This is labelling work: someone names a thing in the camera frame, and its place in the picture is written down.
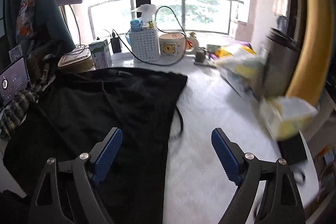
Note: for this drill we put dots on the laptop with lit screen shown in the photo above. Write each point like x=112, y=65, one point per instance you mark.
x=13, y=79

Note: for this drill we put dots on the white textured bed cover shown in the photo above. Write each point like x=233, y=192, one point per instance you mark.
x=182, y=180

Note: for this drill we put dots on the plaid flannel shirt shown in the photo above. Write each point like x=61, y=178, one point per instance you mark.
x=14, y=113

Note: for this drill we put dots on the teal curtain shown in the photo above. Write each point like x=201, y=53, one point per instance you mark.
x=48, y=25

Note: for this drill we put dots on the black drawstring pants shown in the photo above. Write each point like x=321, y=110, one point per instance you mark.
x=77, y=111

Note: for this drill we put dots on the white desk lamp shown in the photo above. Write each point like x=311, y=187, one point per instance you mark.
x=69, y=43

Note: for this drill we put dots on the black flat remote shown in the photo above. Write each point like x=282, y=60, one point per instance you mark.
x=293, y=150

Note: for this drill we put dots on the colourful snack bag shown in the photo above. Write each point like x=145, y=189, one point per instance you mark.
x=25, y=21

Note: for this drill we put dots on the black scissors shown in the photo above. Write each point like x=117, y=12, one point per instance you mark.
x=299, y=175

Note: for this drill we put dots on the white yellow plastic bag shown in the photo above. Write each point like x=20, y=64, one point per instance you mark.
x=240, y=66

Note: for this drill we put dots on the round brown lidded container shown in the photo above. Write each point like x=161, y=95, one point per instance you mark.
x=78, y=61

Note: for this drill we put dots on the yellow tissue pack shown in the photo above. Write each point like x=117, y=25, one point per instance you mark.
x=285, y=117

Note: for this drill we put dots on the blue cup in basket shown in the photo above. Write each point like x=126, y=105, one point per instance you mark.
x=136, y=25

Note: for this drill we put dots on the black power adapter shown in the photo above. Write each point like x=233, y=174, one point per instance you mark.
x=115, y=43

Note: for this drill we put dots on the bear print ceramic mug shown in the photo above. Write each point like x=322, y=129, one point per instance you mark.
x=176, y=45

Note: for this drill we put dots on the white perforated organizer basket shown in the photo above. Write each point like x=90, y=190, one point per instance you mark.
x=144, y=44

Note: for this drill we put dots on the balcony metal railing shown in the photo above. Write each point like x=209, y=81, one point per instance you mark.
x=200, y=16

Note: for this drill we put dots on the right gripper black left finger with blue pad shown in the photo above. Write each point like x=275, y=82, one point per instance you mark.
x=66, y=190

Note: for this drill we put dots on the small potted cactus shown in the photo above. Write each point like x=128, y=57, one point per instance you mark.
x=200, y=55

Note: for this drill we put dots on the yellow mirror frame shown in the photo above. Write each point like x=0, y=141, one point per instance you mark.
x=311, y=70

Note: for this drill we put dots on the green white milk carton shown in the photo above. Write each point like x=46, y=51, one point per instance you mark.
x=100, y=54

